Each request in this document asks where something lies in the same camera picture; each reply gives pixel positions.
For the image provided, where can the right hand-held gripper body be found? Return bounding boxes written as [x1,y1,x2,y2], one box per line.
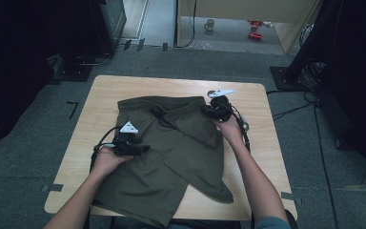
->
[207,88,237,123]

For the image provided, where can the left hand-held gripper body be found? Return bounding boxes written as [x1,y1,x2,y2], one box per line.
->
[112,120,141,157]

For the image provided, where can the olive green shorts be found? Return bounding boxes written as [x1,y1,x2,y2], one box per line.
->
[91,95,234,229]

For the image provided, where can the person's right hand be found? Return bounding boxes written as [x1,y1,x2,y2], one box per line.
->
[213,114,245,147]

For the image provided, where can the person's left hand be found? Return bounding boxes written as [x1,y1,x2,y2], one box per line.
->
[91,146,135,179]

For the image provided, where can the beige mug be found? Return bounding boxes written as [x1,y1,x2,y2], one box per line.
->
[203,18,216,32]

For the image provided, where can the black tape strip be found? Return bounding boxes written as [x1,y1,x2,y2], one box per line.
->
[40,183,64,193]

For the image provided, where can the light wooden cabinet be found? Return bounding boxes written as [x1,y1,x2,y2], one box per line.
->
[175,0,324,55]

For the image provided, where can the black cabinet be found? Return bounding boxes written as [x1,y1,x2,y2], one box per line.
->
[88,0,128,57]

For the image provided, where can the person's blue-grey clothing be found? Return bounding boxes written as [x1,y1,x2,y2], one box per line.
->
[254,216,293,229]

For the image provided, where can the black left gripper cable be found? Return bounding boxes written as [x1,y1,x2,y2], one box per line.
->
[89,126,122,174]

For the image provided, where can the black stand base plate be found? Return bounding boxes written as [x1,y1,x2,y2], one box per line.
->
[51,61,93,83]
[269,65,303,92]

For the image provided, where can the black hanging cable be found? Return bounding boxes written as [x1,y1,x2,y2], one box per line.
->
[173,0,198,50]

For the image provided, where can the bundle of black cables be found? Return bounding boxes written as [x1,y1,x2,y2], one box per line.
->
[297,59,328,93]

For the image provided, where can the long thin black floor cable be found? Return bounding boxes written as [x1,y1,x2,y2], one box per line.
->
[312,104,340,229]

